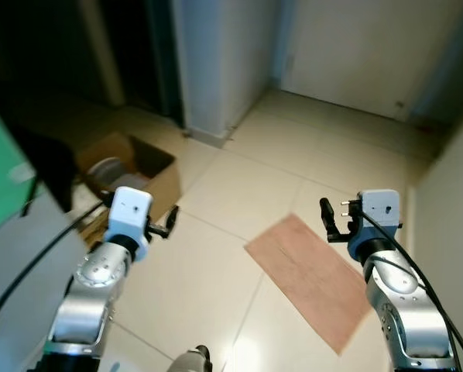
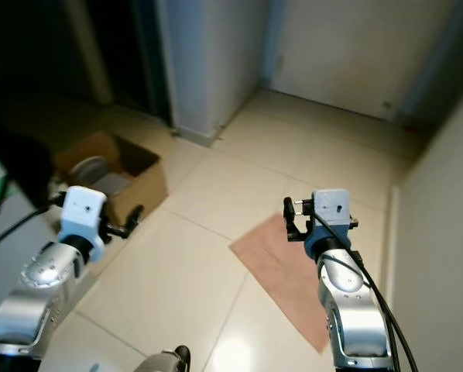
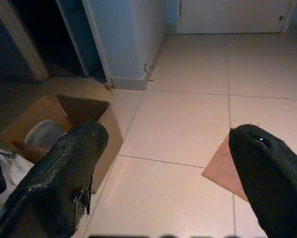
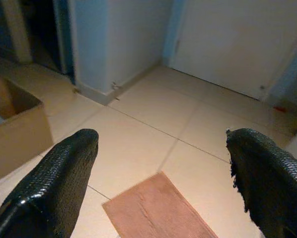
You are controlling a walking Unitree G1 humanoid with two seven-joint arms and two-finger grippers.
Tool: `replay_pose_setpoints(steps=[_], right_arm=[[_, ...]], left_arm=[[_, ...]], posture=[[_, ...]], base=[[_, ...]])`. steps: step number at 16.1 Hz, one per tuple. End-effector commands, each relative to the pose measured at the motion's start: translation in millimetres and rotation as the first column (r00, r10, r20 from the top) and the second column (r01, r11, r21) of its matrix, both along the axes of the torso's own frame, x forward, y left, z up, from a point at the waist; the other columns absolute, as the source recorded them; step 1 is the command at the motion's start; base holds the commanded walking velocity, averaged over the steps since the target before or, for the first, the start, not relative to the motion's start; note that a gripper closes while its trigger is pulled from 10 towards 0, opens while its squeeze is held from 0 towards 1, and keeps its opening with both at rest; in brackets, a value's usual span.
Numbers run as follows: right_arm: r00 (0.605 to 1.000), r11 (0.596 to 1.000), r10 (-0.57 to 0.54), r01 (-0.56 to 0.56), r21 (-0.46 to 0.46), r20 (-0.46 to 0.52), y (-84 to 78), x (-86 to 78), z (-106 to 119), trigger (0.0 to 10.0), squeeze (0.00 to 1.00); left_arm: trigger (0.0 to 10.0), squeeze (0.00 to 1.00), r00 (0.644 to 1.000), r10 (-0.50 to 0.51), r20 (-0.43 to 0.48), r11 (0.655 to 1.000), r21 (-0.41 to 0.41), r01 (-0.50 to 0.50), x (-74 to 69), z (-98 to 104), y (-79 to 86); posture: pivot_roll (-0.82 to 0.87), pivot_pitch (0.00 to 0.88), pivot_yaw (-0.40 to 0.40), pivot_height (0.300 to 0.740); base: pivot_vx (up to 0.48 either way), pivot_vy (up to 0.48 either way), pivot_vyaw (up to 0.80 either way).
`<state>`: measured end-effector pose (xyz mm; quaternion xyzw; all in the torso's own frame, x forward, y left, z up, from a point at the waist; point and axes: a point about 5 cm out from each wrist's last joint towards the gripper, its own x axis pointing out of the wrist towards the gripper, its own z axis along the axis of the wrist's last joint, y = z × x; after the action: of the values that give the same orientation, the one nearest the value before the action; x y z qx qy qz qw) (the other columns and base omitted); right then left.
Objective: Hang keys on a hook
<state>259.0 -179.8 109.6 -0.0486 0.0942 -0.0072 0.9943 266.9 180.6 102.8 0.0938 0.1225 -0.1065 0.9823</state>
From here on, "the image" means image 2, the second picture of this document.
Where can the black cloth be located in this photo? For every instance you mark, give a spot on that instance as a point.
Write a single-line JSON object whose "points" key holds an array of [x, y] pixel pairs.
{"points": [[26, 167]]}

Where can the open brown cardboard box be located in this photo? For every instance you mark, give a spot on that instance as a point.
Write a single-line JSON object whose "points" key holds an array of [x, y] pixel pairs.
{"points": [[146, 174]]}

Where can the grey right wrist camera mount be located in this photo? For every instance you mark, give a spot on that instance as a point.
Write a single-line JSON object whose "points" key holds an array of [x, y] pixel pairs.
{"points": [[332, 209]]}

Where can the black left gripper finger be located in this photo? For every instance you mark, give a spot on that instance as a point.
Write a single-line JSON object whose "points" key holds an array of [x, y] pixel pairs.
{"points": [[136, 216]]}

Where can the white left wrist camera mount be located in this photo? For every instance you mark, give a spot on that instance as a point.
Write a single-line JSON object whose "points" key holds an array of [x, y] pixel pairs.
{"points": [[82, 213]]}

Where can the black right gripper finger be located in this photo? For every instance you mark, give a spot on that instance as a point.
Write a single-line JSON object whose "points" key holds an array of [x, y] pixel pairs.
{"points": [[290, 218]]}

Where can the grey metal pot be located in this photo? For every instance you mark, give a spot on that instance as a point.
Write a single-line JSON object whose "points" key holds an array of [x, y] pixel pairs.
{"points": [[96, 172]]}

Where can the grey robot leg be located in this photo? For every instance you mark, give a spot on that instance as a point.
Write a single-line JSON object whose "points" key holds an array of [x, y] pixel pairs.
{"points": [[162, 361]]}

